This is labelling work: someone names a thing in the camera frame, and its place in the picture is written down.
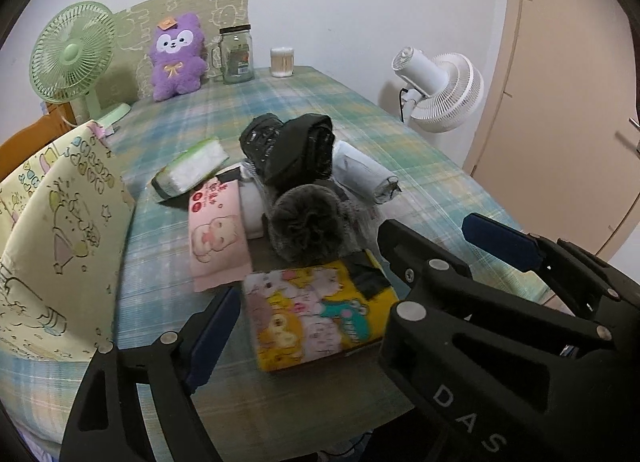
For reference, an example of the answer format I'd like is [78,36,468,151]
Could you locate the white plastic bag roll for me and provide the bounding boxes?
[332,140,401,205]

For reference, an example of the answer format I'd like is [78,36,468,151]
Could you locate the glass mason jar mug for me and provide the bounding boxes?
[217,23,255,84]

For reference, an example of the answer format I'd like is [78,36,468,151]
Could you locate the pink baby wipes pack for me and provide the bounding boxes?
[188,177,253,293]

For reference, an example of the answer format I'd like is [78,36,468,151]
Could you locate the black plastic bag roll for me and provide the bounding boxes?
[239,113,335,192]

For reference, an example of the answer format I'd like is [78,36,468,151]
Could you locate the green white tissue pack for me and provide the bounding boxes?
[150,137,229,202]

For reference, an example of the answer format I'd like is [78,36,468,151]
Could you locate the yellow cartoon tissue pack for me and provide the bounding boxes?
[243,250,398,372]

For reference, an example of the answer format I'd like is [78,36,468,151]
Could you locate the cartoon print fabric storage box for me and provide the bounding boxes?
[1,121,136,361]

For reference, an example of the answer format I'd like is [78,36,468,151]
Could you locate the purple plush toy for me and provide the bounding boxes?
[149,12,207,102]

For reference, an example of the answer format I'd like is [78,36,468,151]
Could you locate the cotton swab container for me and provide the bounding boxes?
[270,47,295,78]

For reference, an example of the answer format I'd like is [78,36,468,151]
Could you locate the green desk fan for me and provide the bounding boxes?
[29,0,131,126]

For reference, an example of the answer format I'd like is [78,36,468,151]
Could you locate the green patterned backboard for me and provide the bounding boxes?
[96,0,248,106]

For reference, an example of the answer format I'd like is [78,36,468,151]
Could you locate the beige door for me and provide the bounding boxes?
[473,0,639,258]

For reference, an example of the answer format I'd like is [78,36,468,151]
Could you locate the plaid tablecloth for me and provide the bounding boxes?
[1,66,547,461]

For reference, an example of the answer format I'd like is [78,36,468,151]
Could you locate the grey fluffy earmuff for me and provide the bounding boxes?
[262,180,381,266]

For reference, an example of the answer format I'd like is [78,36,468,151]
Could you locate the white clip fan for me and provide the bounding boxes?
[392,47,484,134]

